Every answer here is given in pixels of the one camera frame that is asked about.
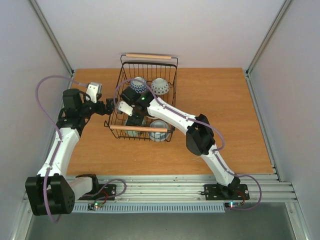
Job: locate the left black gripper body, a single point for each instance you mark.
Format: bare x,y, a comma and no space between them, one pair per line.
85,111

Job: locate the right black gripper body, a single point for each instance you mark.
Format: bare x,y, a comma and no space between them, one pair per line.
135,119

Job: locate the pale green celadon bowl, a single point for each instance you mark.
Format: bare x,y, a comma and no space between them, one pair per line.
133,133

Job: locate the red patterned bowl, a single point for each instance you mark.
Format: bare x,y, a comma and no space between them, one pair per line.
138,84

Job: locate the white bowl with brown diamonds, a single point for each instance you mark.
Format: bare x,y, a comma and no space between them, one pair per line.
160,86

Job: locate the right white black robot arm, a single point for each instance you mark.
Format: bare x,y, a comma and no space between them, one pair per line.
197,130

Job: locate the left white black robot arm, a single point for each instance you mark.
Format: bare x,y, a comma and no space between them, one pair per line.
49,193

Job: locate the left circuit board with leds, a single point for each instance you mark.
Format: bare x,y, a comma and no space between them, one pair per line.
94,206

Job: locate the circuit board with leds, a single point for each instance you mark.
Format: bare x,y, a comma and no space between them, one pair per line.
94,206
233,205

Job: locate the right circuit board with leds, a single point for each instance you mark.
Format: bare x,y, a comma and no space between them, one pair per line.
233,205

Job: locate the black wire dish rack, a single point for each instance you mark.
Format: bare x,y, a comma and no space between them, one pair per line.
149,70

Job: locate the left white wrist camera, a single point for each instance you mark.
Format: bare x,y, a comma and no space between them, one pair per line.
93,92

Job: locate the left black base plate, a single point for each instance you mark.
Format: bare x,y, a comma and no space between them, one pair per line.
109,190

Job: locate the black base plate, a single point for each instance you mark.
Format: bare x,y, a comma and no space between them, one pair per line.
109,190
213,192

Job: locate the left aluminium corner post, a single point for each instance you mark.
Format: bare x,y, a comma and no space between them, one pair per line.
49,32

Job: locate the aluminium corner post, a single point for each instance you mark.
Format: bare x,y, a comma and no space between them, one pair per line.
49,32
269,35

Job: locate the grey slotted cable duct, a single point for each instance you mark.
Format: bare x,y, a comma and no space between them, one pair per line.
135,208

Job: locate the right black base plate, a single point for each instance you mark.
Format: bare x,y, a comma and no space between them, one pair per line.
213,192

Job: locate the aluminium rail frame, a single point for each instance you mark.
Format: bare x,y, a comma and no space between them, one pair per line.
187,188

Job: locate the right aluminium corner post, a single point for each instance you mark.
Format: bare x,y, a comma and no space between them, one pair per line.
269,35

